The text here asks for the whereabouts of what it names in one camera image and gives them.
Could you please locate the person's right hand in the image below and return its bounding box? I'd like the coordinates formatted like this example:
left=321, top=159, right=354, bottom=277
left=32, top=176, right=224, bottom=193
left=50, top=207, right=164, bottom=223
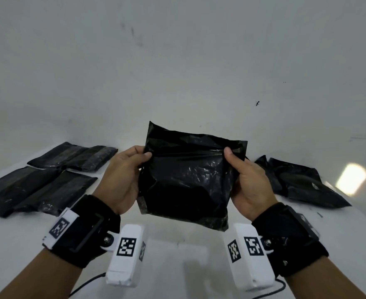
left=223, top=147, right=279, bottom=223

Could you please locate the row of black plastic packets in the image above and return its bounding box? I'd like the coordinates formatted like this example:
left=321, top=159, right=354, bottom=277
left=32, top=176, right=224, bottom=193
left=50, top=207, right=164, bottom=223
left=253, top=154, right=353, bottom=210

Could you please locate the crinkled black plastic bag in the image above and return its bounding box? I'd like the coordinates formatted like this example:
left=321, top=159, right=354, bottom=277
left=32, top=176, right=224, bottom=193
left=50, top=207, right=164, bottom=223
left=65, top=145, right=119, bottom=172

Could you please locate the black right camera cable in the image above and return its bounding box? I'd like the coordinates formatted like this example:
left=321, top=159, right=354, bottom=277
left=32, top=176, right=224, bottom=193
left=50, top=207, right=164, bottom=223
left=251, top=277, right=287, bottom=299

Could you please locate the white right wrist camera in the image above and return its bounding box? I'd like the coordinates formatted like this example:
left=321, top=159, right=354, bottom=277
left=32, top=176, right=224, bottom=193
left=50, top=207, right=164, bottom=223
left=225, top=223, right=276, bottom=292

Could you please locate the black left camera cable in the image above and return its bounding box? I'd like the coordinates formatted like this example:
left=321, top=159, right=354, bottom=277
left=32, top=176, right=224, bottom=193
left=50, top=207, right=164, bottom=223
left=68, top=272, right=107, bottom=298

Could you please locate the person's left hand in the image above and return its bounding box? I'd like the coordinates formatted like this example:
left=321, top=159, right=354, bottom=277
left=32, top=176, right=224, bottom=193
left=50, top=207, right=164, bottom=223
left=92, top=145, right=153, bottom=216

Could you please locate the black right wristband with markers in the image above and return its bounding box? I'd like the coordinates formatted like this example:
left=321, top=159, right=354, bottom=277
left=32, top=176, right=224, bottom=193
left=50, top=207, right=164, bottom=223
left=251, top=202, right=330, bottom=277

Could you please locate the person's left forearm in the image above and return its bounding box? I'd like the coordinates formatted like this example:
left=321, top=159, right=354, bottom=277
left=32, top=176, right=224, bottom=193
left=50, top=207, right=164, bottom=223
left=0, top=247, right=84, bottom=299

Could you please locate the black left wristband with markers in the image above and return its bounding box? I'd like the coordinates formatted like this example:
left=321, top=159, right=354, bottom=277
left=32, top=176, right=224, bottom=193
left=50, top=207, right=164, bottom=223
left=42, top=194, right=121, bottom=269

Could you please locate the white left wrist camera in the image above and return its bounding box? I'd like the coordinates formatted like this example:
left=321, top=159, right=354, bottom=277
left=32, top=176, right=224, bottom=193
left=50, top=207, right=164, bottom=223
left=105, top=224, right=148, bottom=288

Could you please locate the black wristband with markers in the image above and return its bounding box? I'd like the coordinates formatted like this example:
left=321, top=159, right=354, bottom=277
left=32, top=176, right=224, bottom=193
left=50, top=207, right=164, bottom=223
left=42, top=194, right=121, bottom=269
left=251, top=202, right=330, bottom=277

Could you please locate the glossy black plastic bag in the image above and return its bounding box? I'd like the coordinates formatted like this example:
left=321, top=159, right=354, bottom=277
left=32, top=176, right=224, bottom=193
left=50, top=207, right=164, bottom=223
left=14, top=170, right=99, bottom=217

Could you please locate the black packet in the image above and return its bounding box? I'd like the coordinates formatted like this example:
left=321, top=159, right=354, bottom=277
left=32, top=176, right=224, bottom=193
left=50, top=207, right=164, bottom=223
left=137, top=121, right=249, bottom=232

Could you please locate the person's right forearm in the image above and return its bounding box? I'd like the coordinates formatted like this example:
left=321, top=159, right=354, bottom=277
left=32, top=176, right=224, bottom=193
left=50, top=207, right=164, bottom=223
left=284, top=256, right=366, bottom=299

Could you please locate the black camera cable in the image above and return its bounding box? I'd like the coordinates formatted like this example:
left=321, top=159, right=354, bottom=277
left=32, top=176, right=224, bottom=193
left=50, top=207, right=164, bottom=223
left=251, top=277, right=287, bottom=299
left=68, top=272, right=107, bottom=298

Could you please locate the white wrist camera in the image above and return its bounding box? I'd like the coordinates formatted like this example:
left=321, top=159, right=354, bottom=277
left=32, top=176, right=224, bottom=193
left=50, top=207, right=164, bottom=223
left=105, top=224, right=148, bottom=288
left=225, top=223, right=276, bottom=292

